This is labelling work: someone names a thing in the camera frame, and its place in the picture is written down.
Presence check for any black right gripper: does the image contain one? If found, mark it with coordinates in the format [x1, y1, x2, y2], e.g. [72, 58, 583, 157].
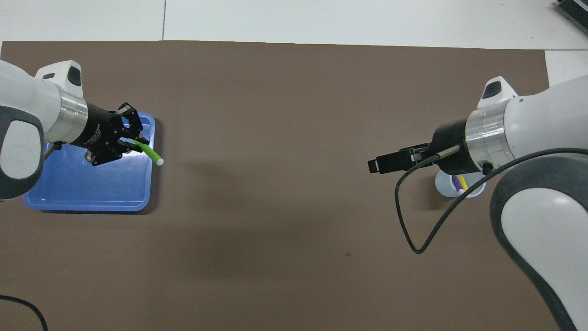
[367, 118, 472, 177]

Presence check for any green pen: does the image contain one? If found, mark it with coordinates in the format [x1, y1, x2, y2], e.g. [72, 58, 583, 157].
[128, 138, 164, 166]

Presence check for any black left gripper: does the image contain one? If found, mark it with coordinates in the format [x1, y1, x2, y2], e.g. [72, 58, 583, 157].
[76, 102, 150, 167]

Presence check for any blue plastic tray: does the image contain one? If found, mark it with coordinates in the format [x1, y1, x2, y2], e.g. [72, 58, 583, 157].
[23, 111, 156, 213]

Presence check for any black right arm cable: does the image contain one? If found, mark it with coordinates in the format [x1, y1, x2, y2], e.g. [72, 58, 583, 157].
[395, 146, 588, 254]

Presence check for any black loose cable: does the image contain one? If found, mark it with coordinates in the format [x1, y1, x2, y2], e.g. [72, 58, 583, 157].
[0, 295, 49, 331]

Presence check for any brown table mat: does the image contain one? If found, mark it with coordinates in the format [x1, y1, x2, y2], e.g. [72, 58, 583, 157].
[0, 40, 550, 331]

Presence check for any dark grey laptop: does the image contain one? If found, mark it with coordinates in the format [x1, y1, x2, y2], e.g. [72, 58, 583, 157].
[556, 0, 588, 36]

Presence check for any translucent plastic cup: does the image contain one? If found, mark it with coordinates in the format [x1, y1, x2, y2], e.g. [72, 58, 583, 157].
[434, 169, 486, 198]

